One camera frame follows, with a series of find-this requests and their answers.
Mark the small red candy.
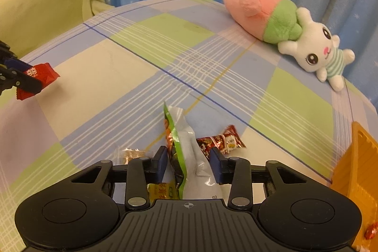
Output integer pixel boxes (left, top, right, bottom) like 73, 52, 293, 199
365, 225, 378, 241

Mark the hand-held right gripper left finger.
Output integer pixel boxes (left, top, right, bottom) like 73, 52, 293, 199
71, 146, 169, 210

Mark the bunny carrot plush toy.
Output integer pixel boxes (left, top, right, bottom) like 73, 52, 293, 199
223, 0, 356, 92

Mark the yellow-green covered sofa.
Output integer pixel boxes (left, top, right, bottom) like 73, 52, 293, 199
0, 0, 116, 59

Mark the dark red patterned candy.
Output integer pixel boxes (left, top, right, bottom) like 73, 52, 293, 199
196, 125, 246, 156

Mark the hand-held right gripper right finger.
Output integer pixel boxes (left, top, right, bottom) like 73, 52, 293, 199
209, 147, 308, 210

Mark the long green snack packet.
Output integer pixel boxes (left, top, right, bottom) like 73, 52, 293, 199
163, 101, 225, 201

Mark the red square snack packet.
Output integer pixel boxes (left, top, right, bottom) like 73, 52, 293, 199
16, 62, 60, 100

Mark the clear brown candy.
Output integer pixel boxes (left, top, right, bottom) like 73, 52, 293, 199
115, 146, 154, 165

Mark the yellow candy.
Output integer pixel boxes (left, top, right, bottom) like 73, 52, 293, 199
147, 181, 179, 201

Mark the plaid tablecloth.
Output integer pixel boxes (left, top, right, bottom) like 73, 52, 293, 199
0, 0, 378, 252

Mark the orange plastic tray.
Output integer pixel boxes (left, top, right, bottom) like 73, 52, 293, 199
330, 121, 378, 243

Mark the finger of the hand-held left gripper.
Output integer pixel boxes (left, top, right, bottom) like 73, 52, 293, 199
0, 41, 33, 72
0, 67, 45, 97

